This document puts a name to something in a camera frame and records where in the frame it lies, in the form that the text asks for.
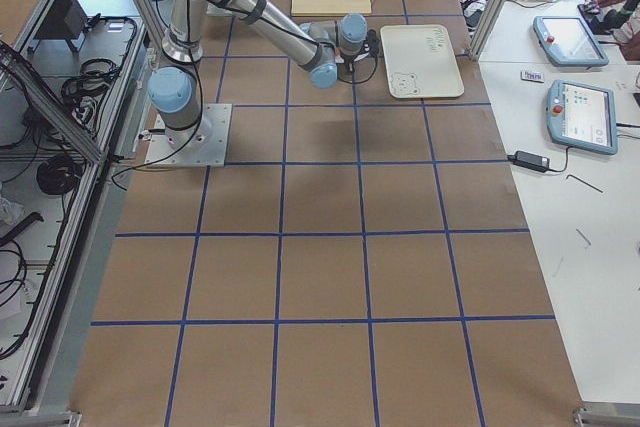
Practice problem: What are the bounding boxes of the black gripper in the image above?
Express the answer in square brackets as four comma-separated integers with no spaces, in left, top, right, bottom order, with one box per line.
[339,29,380,72]

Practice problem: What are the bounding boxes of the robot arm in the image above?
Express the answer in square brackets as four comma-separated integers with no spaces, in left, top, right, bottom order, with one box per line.
[148,0,378,152]

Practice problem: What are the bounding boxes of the cream bear tray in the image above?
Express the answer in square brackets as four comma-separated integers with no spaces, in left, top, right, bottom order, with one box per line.
[380,24,464,99]

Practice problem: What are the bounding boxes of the blue teach pendant far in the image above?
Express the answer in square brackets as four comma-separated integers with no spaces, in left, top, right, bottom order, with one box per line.
[532,16,609,68]

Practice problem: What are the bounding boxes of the blue teach pendant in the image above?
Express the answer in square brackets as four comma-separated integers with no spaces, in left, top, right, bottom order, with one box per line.
[546,80,618,155]
[532,16,609,68]

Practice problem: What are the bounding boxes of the black power brick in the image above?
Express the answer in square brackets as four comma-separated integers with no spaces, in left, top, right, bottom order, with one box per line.
[507,150,550,173]

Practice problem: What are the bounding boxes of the blue teach pendant near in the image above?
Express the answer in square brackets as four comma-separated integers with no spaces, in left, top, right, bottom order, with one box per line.
[546,80,618,155]

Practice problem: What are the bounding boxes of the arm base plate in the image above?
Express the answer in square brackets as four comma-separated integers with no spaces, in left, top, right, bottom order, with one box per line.
[145,103,232,168]

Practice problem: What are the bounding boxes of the black cable bundle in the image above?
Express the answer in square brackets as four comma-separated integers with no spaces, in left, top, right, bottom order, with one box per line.
[59,57,124,118]

